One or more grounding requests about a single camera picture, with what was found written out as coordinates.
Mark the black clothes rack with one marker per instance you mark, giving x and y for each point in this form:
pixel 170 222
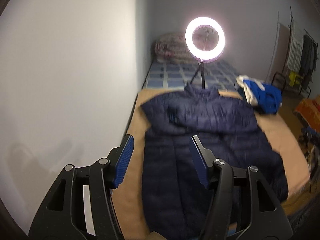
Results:
pixel 291 15

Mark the folded floral quilt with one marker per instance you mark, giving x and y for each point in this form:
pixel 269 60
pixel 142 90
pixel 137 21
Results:
pixel 170 47

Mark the striped towel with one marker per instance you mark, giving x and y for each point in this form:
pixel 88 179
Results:
pixel 295 47

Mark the yellow box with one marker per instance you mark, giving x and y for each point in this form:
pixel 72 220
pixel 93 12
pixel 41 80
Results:
pixel 295 78

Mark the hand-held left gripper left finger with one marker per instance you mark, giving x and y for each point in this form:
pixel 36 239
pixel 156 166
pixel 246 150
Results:
pixel 123 162

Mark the navy puffer jacket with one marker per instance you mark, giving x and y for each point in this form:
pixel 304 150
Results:
pixel 212 115

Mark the dark hanging clothes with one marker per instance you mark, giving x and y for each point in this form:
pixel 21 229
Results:
pixel 308 55

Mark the tan blanket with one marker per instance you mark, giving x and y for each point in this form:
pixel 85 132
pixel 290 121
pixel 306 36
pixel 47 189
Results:
pixel 277 135

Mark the blue and white jacket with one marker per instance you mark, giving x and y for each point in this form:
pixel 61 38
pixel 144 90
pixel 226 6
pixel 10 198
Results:
pixel 267 97

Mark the blue checkered bed sheet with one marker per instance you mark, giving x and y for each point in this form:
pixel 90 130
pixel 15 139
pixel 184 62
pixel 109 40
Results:
pixel 170 75

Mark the orange cloth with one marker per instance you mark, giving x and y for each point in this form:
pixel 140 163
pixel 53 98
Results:
pixel 308 110

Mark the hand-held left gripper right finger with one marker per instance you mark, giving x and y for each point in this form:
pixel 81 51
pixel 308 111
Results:
pixel 198 160

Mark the black tripod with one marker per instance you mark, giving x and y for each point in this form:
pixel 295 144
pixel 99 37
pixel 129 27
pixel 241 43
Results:
pixel 202 75

